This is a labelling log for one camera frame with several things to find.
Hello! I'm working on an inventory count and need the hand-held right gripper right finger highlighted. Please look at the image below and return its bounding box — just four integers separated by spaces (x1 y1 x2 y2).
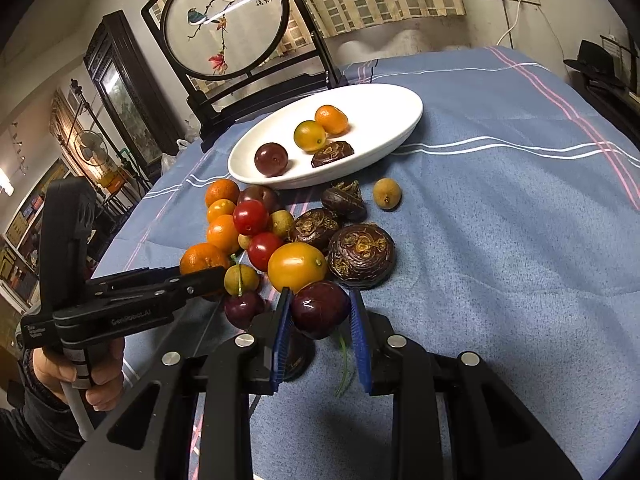
348 287 583 480

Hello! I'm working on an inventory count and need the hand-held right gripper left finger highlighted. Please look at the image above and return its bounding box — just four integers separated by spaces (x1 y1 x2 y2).
59 287 294 480

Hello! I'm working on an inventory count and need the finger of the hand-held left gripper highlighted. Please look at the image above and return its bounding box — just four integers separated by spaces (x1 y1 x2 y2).
86 266 183 295
97 266 228 312

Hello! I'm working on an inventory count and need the small orange tangerine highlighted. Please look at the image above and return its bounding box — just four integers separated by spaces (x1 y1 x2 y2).
205 179 241 208
206 214 242 256
179 242 232 302

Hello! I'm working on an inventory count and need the large yellow kumquat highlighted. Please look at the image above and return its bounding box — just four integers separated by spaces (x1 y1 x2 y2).
267 242 328 295

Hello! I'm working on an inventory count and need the large dark brown water chestnut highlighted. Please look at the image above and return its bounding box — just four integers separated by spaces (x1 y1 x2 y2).
327 222 397 289

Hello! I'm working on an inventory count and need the white oval plate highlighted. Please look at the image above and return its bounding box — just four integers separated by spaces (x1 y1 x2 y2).
227 83 425 191

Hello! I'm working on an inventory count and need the person's left forearm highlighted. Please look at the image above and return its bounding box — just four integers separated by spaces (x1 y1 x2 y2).
0 350 103 480

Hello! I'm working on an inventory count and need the person's left hand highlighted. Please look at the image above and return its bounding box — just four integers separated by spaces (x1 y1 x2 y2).
32 336 126 412

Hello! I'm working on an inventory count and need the green stem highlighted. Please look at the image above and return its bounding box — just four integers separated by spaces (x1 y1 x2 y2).
336 327 354 396

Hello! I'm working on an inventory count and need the greenish yellow longan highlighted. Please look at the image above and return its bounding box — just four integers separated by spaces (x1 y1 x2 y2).
223 264 261 297

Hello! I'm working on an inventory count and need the bookshelf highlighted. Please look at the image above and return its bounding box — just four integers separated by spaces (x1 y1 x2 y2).
0 160 71 311

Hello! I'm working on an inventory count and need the standing fan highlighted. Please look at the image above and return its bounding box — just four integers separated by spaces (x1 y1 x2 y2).
74 129 110 167

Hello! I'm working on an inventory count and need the clear plastic bag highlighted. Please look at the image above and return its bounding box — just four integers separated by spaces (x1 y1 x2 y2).
160 139 202 177

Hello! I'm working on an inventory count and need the dark wooden framed cabinet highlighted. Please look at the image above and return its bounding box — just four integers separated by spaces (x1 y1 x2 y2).
82 10 187 181

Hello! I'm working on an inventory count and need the blue striped tablecloth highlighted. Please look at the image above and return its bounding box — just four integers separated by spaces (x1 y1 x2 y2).
90 45 640 480

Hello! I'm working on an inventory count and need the yellow orange kumquat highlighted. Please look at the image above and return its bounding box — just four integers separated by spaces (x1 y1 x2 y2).
293 120 328 153

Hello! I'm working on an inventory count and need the round embroidered table screen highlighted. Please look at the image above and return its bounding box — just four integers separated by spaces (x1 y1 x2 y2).
141 0 349 153

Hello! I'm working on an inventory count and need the black side furniture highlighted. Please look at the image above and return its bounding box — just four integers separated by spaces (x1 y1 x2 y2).
565 62 640 133

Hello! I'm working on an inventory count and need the black hat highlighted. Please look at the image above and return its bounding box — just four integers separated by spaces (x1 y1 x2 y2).
563 40 627 79

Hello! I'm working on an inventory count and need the white power cable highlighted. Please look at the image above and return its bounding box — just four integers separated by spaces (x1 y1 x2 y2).
496 0 522 50

